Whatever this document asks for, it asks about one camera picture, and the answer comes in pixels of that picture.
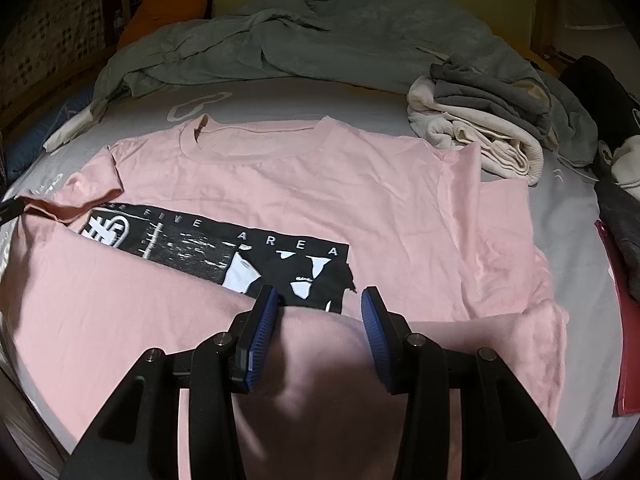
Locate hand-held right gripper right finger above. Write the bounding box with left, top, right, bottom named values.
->
left=361, top=286, right=581, bottom=480

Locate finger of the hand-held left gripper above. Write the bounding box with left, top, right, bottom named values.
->
left=0, top=199, right=25, bottom=226

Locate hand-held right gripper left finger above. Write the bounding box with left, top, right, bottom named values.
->
left=60, top=285, right=281, bottom=480

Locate pink printed T-shirt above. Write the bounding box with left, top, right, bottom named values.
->
left=7, top=115, right=571, bottom=480

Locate blue pillow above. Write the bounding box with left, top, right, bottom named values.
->
left=0, top=85, right=98, bottom=176

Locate white folded cloth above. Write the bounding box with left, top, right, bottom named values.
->
left=44, top=105, right=98, bottom=153

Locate checked beige curtain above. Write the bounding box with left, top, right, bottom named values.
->
left=0, top=0, right=108, bottom=111

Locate cream knit garment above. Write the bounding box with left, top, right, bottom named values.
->
left=407, top=77, right=546, bottom=186

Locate red folder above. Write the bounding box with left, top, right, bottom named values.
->
left=595, top=220, right=640, bottom=417

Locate orange carrot plush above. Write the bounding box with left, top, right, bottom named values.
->
left=117, top=0, right=208, bottom=48

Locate grey garment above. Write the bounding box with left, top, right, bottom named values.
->
left=430, top=57, right=553, bottom=141

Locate dark grey clothing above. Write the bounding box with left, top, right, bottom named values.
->
left=595, top=180, right=640, bottom=301

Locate white plush item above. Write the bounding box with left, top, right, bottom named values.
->
left=597, top=135, right=640, bottom=191

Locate grey-green duvet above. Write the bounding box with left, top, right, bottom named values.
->
left=92, top=0, right=598, bottom=168

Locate black clothing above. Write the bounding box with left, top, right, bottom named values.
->
left=557, top=55, right=640, bottom=161

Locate white cable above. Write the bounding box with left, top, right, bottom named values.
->
left=552, top=152, right=601, bottom=182

